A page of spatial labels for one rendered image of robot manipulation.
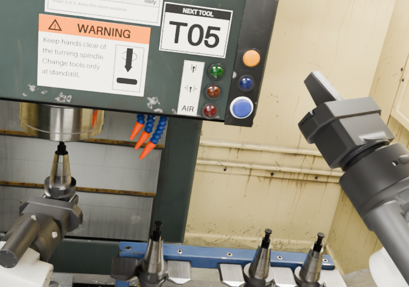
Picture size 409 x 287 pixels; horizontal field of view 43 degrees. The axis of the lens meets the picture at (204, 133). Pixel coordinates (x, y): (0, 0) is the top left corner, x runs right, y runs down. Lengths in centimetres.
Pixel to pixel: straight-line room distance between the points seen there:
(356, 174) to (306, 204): 159
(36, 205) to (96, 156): 51
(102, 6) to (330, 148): 37
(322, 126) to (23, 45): 43
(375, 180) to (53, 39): 47
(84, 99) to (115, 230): 93
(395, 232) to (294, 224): 167
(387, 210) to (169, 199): 115
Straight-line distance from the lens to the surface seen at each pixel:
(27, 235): 92
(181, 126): 156
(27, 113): 99
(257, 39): 79
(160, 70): 79
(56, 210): 106
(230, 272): 112
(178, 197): 167
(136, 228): 169
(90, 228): 170
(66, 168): 108
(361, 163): 62
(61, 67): 80
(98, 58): 79
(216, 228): 219
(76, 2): 77
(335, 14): 193
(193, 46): 78
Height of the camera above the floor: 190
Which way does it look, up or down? 23 degrees down
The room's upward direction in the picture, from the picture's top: 9 degrees clockwise
